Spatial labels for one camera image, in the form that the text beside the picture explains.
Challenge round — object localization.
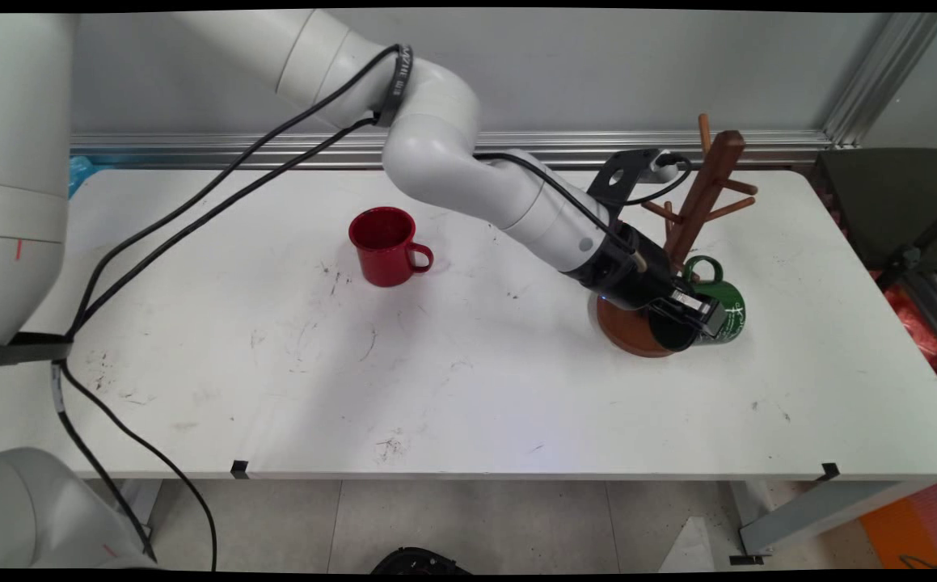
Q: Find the red plastic bag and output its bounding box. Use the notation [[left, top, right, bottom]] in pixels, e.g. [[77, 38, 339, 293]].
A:
[[880, 283, 937, 381]]

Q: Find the black cable strap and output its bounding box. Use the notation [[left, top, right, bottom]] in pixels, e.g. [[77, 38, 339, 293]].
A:
[[378, 44, 415, 128], [0, 333, 73, 366]]

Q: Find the black round floor object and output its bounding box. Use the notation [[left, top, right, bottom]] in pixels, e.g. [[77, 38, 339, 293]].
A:
[[371, 547, 473, 575]]

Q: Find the orange floor mat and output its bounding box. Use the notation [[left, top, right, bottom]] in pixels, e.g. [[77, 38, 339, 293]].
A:
[[860, 481, 937, 571]]

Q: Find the brown wooden mug tree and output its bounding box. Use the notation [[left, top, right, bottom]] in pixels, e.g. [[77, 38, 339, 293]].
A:
[[596, 113, 758, 359]]

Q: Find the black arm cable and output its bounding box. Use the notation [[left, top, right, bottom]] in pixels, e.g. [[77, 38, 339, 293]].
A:
[[56, 113, 380, 571], [52, 44, 412, 563]]

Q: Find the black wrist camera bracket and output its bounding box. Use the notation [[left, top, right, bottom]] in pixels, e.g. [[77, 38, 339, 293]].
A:
[[588, 148, 681, 226]]

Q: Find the slanted aluminium frame post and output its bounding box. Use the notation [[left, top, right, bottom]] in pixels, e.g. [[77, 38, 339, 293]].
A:
[[820, 12, 937, 150]]

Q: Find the blue bubble wrap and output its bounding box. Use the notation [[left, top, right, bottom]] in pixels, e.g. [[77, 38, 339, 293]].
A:
[[70, 155, 97, 199]]

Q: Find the red enamel mug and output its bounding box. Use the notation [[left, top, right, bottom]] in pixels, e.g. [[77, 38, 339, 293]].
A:
[[348, 207, 435, 289]]

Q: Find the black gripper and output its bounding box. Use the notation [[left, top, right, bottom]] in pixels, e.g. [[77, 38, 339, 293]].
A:
[[576, 225, 728, 340]]

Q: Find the grey table leg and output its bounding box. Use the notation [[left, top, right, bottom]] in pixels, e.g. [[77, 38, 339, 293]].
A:
[[729, 480, 937, 560], [116, 479, 163, 534]]

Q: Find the horizontal aluminium frame rail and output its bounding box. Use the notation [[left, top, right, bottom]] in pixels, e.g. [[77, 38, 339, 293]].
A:
[[70, 131, 833, 171]]

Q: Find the green enamel mug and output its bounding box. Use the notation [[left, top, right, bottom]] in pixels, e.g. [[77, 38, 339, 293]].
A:
[[648, 255, 748, 354]]

